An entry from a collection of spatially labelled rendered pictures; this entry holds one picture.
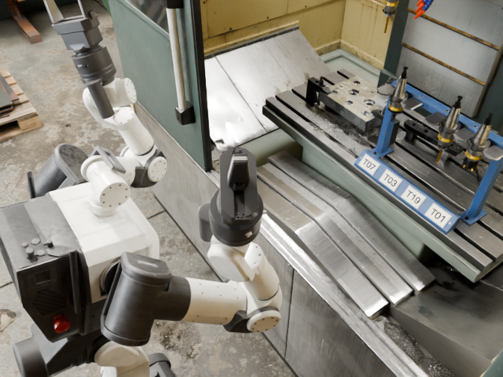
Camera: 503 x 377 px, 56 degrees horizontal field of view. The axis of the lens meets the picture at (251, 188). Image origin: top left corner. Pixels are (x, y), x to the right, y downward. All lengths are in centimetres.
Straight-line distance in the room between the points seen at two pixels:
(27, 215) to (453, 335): 127
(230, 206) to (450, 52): 177
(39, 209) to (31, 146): 268
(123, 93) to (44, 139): 259
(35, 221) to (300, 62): 209
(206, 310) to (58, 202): 40
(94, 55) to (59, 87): 318
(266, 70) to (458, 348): 177
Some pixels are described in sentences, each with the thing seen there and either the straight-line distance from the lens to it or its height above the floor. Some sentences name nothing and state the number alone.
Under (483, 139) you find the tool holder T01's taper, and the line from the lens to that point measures 161.
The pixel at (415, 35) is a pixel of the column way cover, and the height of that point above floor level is 114.
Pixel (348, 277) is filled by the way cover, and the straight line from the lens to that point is 178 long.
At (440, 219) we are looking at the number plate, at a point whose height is 93.
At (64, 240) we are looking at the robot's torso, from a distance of 102.
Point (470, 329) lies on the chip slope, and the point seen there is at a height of 79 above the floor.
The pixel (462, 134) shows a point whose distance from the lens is 166.
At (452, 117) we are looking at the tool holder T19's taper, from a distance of 164.
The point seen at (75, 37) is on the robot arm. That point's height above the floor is 162.
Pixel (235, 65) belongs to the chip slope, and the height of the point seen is 81.
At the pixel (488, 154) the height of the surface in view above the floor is 122.
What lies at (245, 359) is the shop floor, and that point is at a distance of 238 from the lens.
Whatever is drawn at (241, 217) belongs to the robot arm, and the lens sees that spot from 67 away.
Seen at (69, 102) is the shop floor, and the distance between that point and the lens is 416.
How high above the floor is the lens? 213
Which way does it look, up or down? 44 degrees down
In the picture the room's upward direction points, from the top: straight up
